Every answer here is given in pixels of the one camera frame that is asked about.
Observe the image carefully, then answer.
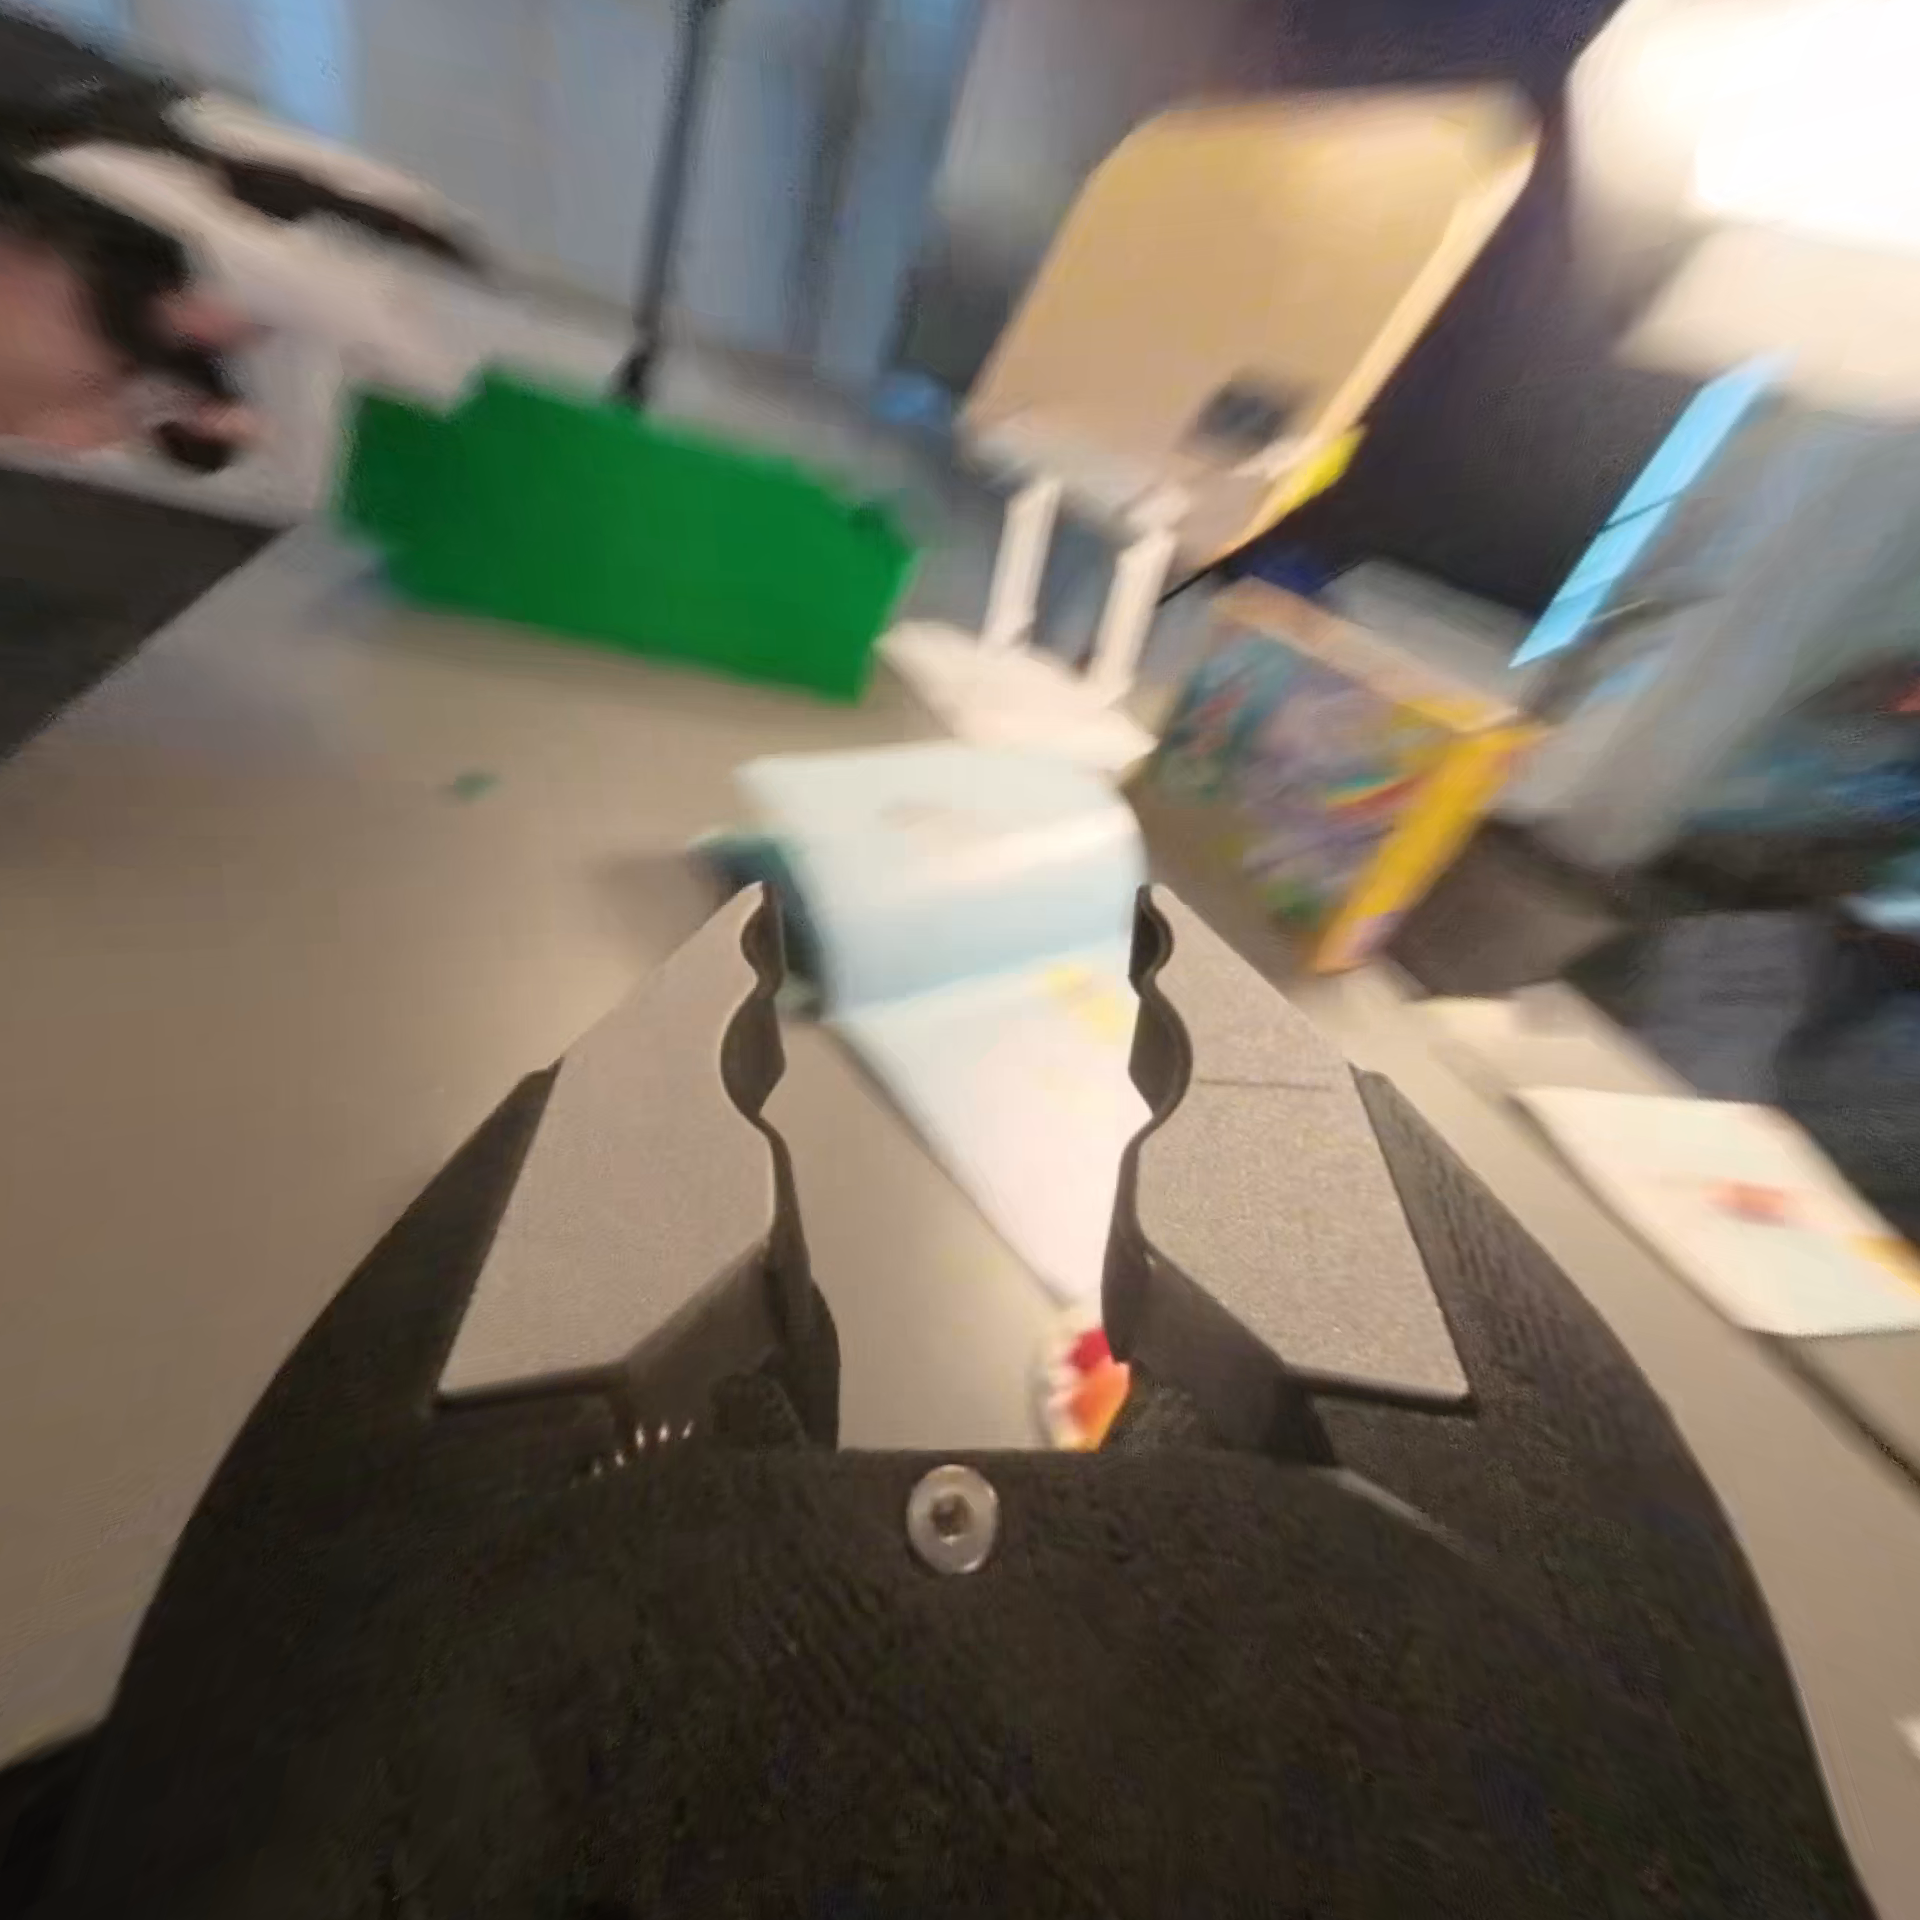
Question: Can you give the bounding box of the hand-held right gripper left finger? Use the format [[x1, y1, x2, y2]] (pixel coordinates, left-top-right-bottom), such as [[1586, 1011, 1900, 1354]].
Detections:
[[434, 879, 842, 1450]]

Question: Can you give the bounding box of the person's left hand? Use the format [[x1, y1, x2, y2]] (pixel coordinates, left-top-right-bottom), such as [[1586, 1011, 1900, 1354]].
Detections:
[[0, 240, 250, 452]]

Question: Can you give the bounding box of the light blue instruction booklet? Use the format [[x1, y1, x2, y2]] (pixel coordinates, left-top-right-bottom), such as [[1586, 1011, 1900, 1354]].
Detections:
[[695, 741, 1160, 1309]]

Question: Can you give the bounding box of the yellow and purple lego box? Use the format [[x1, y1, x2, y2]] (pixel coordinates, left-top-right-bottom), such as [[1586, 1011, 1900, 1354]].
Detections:
[[1124, 575, 1550, 976]]

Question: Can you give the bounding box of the black tripod pole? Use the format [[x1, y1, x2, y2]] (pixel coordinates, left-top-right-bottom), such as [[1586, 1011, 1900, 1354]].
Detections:
[[605, 0, 724, 410]]

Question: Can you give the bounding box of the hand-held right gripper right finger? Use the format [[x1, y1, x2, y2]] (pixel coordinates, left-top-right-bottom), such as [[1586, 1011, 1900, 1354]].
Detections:
[[1100, 882, 1474, 1464]]

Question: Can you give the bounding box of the green plastic bin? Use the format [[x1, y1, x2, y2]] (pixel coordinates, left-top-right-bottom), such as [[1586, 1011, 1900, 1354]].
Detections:
[[335, 366, 918, 703]]

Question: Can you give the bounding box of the white instruction leaflet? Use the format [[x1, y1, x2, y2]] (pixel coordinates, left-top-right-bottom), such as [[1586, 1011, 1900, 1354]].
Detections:
[[1511, 1086, 1920, 1340]]

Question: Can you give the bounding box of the rainbow lego disc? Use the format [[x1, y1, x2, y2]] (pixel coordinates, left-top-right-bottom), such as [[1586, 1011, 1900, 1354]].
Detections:
[[1030, 1319, 1136, 1454]]

